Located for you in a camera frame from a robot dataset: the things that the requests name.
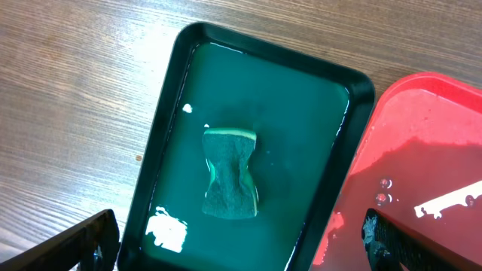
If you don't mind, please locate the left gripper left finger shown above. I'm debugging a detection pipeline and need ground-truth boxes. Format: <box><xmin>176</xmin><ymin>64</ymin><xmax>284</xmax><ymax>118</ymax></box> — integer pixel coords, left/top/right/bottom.
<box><xmin>1</xmin><ymin>209</ymin><xmax>121</xmax><ymax>271</ymax></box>

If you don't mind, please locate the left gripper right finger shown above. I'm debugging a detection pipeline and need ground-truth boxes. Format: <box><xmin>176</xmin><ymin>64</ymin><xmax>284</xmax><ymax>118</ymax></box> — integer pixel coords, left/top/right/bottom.
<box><xmin>361</xmin><ymin>209</ymin><xmax>481</xmax><ymax>271</ymax></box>

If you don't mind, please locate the green yellow sponge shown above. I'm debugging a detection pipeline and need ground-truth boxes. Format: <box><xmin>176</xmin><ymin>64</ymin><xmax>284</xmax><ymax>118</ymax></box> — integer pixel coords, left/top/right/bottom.
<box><xmin>202</xmin><ymin>128</ymin><xmax>258</xmax><ymax>220</ymax></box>

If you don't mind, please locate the red plastic tray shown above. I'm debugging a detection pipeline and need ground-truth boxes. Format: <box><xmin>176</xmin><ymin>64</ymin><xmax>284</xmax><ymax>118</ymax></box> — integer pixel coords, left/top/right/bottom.
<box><xmin>312</xmin><ymin>72</ymin><xmax>481</xmax><ymax>270</ymax></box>

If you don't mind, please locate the dark green tray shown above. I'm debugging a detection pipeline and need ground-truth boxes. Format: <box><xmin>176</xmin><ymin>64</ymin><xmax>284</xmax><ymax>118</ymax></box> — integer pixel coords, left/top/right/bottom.
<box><xmin>117</xmin><ymin>22</ymin><xmax>375</xmax><ymax>270</ymax></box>

